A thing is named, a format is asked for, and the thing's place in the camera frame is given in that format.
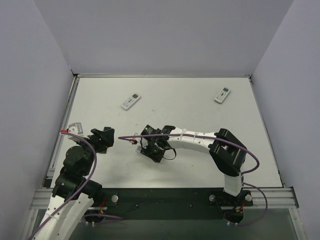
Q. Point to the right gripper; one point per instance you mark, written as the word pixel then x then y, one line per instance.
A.
pixel 150 146

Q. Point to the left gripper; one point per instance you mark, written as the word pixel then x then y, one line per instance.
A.
pixel 100 139

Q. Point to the white remote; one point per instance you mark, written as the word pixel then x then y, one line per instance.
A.
pixel 140 150
pixel 131 101
pixel 221 96

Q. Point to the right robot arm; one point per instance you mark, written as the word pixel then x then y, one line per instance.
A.
pixel 225 149

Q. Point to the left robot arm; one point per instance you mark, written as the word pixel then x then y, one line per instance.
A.
pixel 74 191

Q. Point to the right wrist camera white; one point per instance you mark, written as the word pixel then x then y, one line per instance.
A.
pixel 137 139

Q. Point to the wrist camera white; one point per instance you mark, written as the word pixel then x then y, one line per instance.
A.
pixel 76 129
pixel 137 139

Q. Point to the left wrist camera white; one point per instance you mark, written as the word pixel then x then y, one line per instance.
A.
pixel 76 129

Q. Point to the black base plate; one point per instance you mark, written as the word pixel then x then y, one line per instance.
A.
pixel 165 211

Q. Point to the aluminium front rail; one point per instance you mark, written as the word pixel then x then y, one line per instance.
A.
pixel 276 198

